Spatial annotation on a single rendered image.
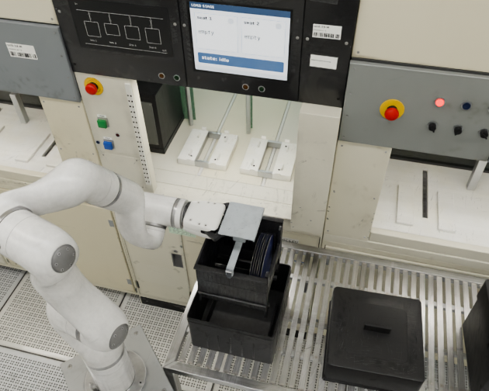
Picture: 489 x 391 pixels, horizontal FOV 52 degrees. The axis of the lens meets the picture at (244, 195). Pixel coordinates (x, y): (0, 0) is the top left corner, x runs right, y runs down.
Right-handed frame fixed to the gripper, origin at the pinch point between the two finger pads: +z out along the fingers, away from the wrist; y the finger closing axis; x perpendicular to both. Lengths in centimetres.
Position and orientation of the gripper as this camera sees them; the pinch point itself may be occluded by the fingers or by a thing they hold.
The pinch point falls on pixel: (240, 224)
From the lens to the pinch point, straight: 136.9
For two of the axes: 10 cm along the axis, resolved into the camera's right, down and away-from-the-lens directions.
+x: -0.1, -7.0, -7.1
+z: 9.7, 1.7, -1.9
